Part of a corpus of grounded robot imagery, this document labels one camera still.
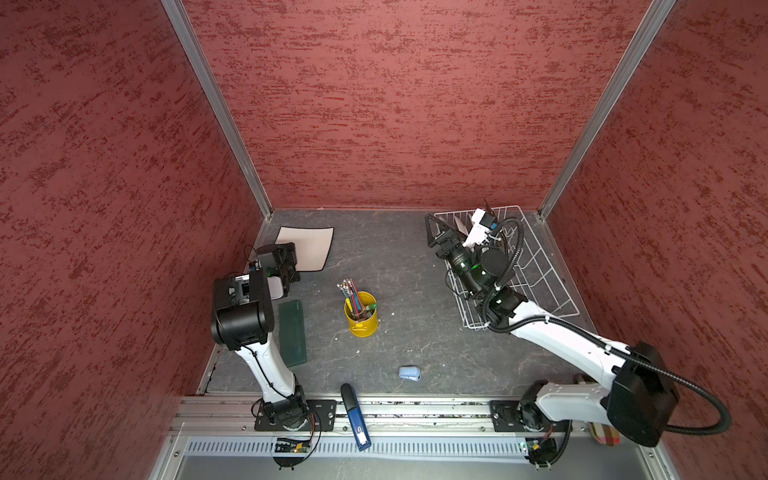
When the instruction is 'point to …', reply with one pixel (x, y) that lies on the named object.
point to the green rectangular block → (293, 332)
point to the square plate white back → (312, 246)
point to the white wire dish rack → (537, 278)
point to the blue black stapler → (357, 422)
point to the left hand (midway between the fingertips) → (299, 252)
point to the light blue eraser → (412, 373)
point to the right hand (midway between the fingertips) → (426, 226)
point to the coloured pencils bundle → (351, 294)
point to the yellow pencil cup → (368, 323)
